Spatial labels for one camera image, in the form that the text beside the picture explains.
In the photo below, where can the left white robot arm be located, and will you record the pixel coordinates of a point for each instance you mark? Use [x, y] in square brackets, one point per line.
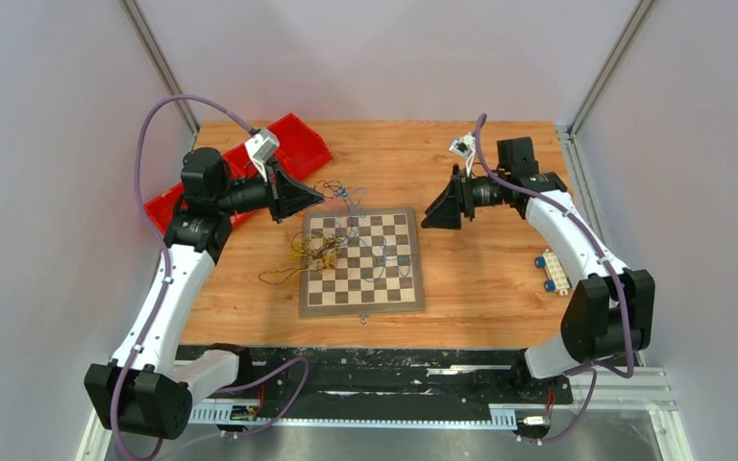
[139, 390]

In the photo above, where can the aluminium frame post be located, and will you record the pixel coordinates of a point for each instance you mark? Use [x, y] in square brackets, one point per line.
[147, 38]
[614, 58]

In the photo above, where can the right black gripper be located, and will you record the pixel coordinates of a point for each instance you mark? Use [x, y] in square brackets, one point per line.
[444, 212]

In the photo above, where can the wooden chessboard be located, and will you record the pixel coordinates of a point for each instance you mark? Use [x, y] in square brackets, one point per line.
[360, 263]

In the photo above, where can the aluminium frame post right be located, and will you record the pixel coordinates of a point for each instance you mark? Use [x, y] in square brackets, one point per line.
[614, 58]

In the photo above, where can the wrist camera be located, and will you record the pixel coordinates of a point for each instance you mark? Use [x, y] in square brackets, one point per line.
[260, 147]
[465, 147]

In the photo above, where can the red compartment bin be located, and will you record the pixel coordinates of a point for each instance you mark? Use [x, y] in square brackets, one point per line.
[302, 152]

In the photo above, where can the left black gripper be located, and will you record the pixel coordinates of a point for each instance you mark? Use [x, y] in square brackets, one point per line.
[285, 197]

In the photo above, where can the white blue toy car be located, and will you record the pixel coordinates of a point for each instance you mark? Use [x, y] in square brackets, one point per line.
[556, 280]

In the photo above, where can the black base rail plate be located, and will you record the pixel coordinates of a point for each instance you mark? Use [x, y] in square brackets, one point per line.
[394, 385]

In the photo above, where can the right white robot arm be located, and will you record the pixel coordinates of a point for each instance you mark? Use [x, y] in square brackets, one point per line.
[610, 310]

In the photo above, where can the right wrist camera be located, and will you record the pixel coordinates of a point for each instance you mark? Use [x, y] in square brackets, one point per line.
[465, 147]

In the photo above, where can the aluminium frame post left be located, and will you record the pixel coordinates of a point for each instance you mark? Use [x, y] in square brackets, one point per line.
[147, 38]

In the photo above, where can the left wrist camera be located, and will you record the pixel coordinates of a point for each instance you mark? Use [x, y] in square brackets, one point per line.
[260, 147]

